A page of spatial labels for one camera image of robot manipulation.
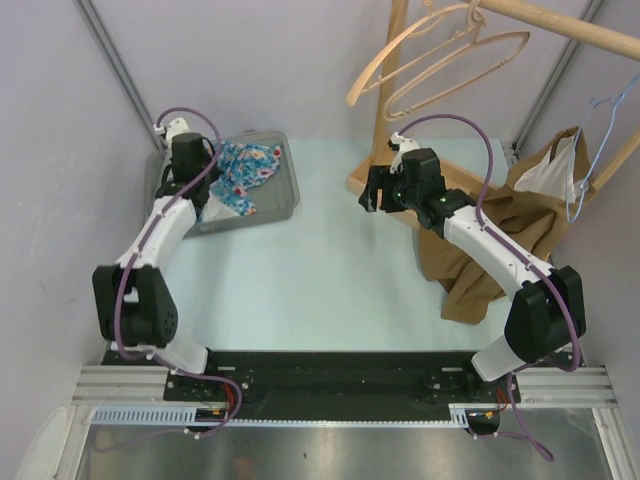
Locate upper wooden hanger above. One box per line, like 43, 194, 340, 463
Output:
346, 1, 487, 119

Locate grey plastic tray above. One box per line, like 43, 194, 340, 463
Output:
143, 118, 299, 244

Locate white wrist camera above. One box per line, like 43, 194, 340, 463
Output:
388, 132, 420, 174
153, 117, 191, 147

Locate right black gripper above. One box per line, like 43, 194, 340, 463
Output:
358, 165, 420, 214

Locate white slotted cable duct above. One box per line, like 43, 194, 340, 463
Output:
92, 403, 474, 429

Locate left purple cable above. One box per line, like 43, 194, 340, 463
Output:
114, 107, 244, 376

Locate blue floral cloth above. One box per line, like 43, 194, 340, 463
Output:
198, 141, 283, 223

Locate wooden clothes rack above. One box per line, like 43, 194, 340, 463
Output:
345, 0, 640, 221

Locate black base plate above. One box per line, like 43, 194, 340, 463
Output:
162, 351, 520, 422

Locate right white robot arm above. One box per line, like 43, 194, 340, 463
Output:
359, 148, 585, 401

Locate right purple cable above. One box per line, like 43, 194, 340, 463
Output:
399, 113, 584, 461

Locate tan brown skirt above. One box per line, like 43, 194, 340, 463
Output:
417, 127, 597, 325

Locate lower wooden hanger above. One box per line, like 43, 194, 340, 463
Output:
383, 28, 531, 121

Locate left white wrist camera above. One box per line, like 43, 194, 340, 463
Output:
153, 117, 191, 147

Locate wooden hanger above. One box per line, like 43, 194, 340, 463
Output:
346, 1, 487, 119
383, 28, 531, 121

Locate purple cable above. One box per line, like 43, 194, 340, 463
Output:
114, 107, 244, 376
399, 113, 584, 461

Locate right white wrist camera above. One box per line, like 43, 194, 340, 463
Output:
388, 132, 420, 174

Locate light blue wire hanger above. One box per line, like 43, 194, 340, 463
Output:
564, 74, 640, 224

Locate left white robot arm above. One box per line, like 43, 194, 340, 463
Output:
92, 131, 221, 400

